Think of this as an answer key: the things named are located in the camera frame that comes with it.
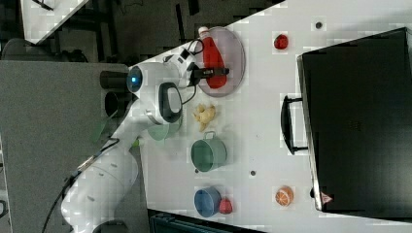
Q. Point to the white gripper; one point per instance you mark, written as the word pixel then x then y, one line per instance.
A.
pixel 184 63

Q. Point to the black cylinder lower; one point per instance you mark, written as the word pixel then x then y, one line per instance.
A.
pixel 116 103

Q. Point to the dark crate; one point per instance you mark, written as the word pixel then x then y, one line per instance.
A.
pixel 165 223

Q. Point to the yellow toy food pieces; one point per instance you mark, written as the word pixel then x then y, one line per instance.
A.
pixel 204 115

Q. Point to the red toy strawberry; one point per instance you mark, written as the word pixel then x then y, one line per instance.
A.
pixel 225 206

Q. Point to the black cylinder upper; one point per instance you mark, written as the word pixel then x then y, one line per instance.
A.
pixel 113 80

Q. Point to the green metal pot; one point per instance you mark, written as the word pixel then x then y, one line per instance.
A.
pixel 209 153

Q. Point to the light green bowl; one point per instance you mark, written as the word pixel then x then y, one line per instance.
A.
pixel 162 132

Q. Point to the red toy tomato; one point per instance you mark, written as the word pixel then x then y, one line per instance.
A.
pixel 281 42

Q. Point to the grey round plate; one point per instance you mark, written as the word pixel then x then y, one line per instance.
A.
pixel 233 56

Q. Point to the black cylinder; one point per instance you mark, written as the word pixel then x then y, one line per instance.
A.
pixel 116 103
pixel 113 80

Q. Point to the orange slice toy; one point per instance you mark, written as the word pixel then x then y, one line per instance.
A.
pixel 284 196

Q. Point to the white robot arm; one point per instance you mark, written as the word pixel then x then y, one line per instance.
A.
pixel 103 180

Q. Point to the black oven with handle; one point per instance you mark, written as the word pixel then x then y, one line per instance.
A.
pixel 356 101

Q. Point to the red ketchup bottle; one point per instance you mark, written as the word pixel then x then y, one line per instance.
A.
pixel 211 57

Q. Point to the blue cup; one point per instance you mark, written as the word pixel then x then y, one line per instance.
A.
pixel 207 201

